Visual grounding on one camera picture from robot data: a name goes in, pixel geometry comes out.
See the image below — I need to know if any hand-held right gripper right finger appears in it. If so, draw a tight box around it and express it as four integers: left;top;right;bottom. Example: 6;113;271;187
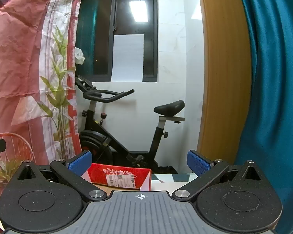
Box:
172;150;268;201

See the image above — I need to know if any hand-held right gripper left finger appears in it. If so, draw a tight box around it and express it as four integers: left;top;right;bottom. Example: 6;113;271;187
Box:
11;150;107;203

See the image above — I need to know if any red cardboard box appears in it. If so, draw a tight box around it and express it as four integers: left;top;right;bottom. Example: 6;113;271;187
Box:
82;163;152;192

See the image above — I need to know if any geometric pattern tablecloth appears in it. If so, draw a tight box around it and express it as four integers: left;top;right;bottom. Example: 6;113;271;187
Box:
153;173;198;183

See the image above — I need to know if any black exercise bike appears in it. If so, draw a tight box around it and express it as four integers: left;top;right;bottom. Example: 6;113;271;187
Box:
74;74;186;175

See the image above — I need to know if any pink bamboo print curtain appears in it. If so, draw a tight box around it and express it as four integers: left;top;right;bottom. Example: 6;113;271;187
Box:
0;0;83;215

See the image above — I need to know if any white plastic bag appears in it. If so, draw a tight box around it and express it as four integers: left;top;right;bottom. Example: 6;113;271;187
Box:
74;47;85;65

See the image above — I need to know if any teal curtain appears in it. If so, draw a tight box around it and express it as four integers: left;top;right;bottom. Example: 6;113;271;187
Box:
234;0;293;234

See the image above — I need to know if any white paper sheet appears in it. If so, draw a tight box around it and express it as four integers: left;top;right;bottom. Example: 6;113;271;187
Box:
112;34;144;81

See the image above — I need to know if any dark framed window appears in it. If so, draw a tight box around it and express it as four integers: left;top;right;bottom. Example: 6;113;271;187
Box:
76;0;159;83

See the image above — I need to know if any wooden door frame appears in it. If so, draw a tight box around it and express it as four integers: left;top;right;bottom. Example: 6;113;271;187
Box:
197;0;253;166

